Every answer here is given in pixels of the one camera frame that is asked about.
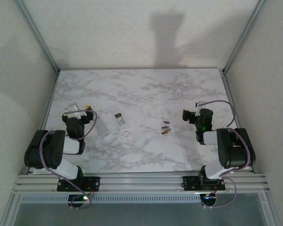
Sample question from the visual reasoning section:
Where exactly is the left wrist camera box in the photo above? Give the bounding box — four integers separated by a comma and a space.
64, 103, 83, 119

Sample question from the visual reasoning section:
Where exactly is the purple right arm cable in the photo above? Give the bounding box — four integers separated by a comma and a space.
199, 99, 257, 208

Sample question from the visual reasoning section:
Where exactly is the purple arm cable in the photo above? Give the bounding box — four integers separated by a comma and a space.
199, 99, 257, 208
39, 110, 99, 210

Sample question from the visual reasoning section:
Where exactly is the aluminium frame leg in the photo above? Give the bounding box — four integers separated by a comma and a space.
0, 194, 23, 226
259, 192, 282, 226

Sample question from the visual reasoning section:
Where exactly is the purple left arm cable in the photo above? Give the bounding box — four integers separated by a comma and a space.
39, 110, 99, 210

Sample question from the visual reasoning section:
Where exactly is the small circuit board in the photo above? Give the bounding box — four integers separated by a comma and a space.
200, 193, 218, 208
69, 194, 95, 210

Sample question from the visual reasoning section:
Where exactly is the aluminium table side rail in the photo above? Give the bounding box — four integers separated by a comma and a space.
28, 70, 60, 175
220, 70, 254, 174

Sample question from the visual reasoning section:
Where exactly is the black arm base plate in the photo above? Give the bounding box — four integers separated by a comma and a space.
57, 176, 101, 192
183, 176, 226, 191

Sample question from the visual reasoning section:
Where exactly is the short white display remote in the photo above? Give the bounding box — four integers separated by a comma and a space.
114, 113, 130, 133

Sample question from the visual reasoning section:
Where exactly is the grey slotted cable duct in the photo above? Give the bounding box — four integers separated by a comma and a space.
20, 194, 203, 204

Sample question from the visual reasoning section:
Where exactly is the aluminium frame post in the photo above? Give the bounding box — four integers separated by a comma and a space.
13, 0, 61, 73
222, 0, 271, 73

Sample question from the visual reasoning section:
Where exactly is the aluminium mounting rail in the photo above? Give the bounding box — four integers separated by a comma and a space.
11, 173, 271, 195

